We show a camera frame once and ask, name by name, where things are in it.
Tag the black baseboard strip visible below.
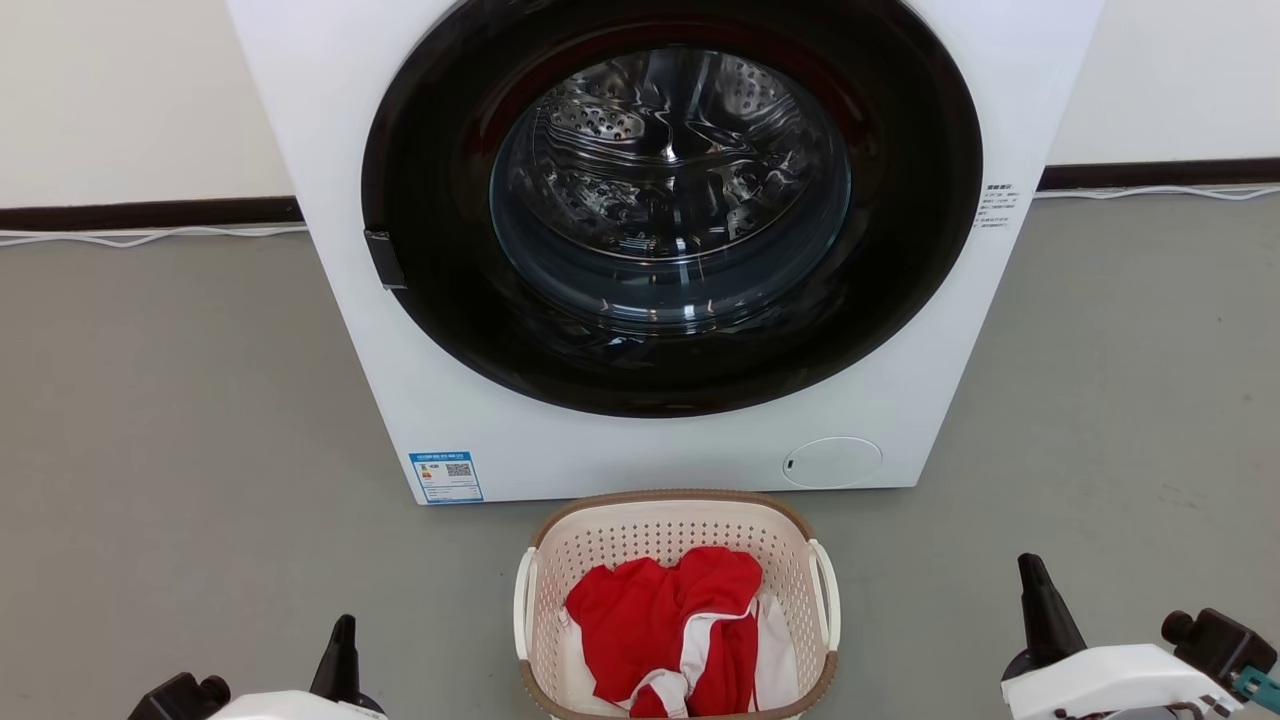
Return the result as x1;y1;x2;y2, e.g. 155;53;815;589
1038;158;1280;192
0;196;303;233

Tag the cream perforated laundry basket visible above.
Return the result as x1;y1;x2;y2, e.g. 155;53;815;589
513;489;842;720

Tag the steel washer drum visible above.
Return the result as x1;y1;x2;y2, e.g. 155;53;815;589
490;48;853;331

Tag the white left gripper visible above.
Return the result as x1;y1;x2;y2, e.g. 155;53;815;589
128;615;389;720

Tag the small text sticker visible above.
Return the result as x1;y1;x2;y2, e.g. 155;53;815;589
975;183;1019;231

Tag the blue energy label sticker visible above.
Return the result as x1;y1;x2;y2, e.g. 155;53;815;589
408;451;484;504

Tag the white floor cable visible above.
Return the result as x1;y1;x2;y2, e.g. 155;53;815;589
1035;184;1280;202
0;225;309;248

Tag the black round washer door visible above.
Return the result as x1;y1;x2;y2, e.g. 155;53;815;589
362;0;984;419

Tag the black door handle latch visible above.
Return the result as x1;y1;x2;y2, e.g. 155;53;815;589
363;230;408;292

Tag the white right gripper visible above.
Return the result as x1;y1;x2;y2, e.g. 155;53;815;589
1003;553;1280;720

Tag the round white filter cover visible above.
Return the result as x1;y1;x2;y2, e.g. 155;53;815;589
782;437;883;490

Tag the red and white garment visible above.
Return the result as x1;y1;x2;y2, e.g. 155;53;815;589
563;546;801;719

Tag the white front-load washing machine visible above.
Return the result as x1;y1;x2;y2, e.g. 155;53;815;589
226;0;1106;506

